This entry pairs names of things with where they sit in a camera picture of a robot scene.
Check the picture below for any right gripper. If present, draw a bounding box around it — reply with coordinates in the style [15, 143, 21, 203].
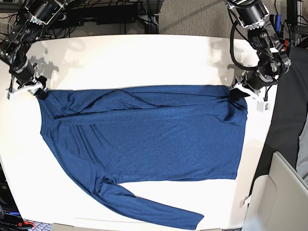
[11, 59, 48, 100]

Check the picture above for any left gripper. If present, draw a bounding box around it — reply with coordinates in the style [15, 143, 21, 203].
[229, 67, 279, 102]

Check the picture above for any blue long-sleeve T-shirt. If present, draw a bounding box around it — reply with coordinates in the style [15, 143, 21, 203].
[39, 85, 248, 230]

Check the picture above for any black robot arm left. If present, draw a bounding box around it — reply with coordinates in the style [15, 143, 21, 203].
[224, 0, 291, 102]

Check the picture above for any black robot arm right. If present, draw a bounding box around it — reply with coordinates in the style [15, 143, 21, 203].
[0, 0, 67, 100]

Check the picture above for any red black clamp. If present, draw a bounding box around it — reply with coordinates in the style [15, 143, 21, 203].
[283, 38, 291, 55]

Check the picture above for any beige plastic bin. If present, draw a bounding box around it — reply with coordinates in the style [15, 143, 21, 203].
[242, 152, 308, 231]

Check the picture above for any black box with labels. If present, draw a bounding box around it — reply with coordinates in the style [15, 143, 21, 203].
[0, 167, 23, 231]

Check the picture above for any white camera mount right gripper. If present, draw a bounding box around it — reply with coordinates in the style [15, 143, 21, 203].
[5, 81, 43, 100]

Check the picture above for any white camera mount gripper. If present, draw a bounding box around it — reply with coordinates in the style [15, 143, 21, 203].
[230, 82, 270, 112]
[5, 81, 43, 100]

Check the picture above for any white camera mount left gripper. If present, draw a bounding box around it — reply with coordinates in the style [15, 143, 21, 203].
[230, 82, 270, 112]

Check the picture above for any blue handled tool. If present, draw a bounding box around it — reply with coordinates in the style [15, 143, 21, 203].
[274, 14, 281, 35]

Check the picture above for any red handled tool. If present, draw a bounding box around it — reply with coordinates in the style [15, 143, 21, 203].
[17, 221, 36, 229]

